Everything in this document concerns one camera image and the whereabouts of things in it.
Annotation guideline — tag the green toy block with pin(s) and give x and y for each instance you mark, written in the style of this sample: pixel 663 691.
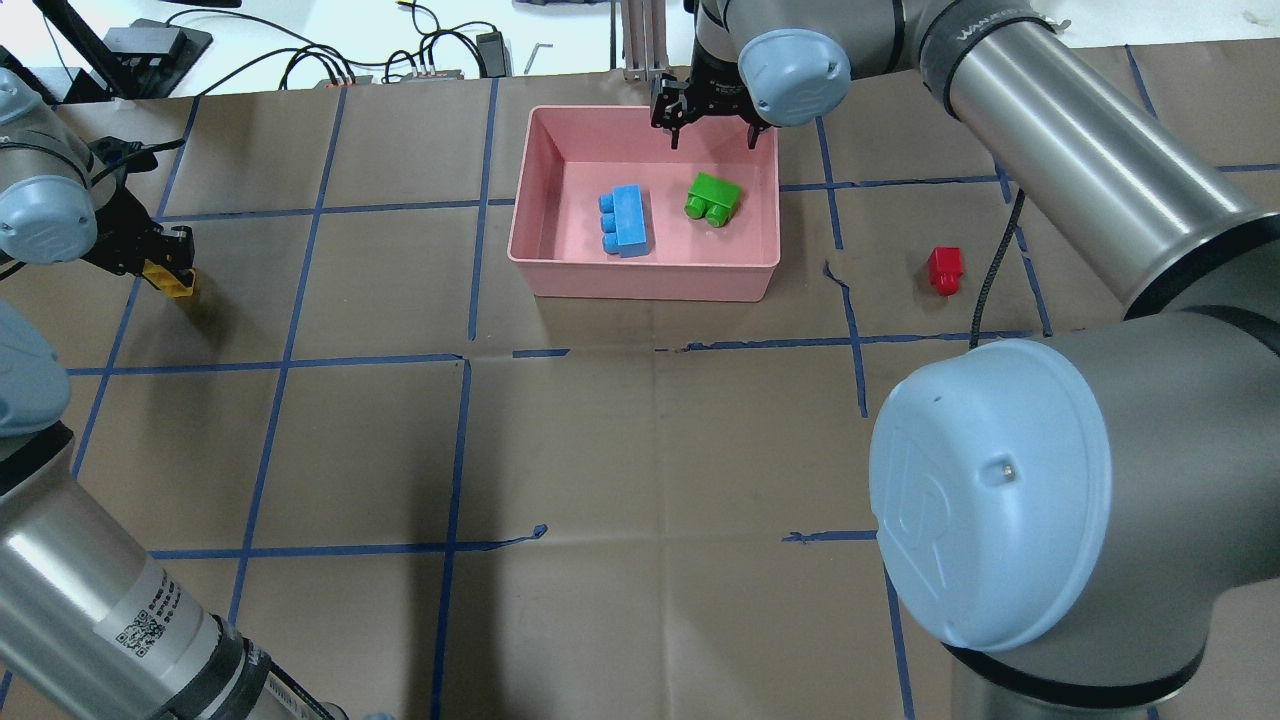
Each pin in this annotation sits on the green toy block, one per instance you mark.
pixel 712 199

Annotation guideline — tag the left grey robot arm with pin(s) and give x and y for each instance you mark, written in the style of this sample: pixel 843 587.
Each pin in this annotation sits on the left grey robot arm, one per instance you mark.
pixel 91 618

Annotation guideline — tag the black power adapter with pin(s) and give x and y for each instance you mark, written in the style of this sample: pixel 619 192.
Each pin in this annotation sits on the black power adapter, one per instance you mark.
pixel 493 51

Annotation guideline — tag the yellow toy block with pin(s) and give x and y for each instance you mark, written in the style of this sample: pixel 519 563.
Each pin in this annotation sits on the yellow toy block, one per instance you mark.
pixel 175 284

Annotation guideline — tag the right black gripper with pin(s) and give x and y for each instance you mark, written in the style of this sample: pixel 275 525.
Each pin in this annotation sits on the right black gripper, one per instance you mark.
pixel 714 92

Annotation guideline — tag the red toy block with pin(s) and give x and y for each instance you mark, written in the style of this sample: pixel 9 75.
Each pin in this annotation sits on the red toy block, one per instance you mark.
pixel 946 268

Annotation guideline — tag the pink plastic box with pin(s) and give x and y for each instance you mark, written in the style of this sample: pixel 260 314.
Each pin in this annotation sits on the pink plastic box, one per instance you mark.
pixel 573 154

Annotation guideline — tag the aluminium frame post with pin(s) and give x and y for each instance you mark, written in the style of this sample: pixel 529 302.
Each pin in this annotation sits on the aluminium frame post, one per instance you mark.
pixel 644 35

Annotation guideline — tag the blue toy block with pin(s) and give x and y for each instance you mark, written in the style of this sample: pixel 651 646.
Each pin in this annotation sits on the blue toy block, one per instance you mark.
pixel 624 223

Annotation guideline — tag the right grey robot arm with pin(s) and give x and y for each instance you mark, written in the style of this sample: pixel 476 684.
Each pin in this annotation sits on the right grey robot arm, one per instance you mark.
pixel 761 604

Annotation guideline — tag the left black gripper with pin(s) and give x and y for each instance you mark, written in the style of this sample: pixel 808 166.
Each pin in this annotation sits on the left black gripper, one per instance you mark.
pixel 122 226

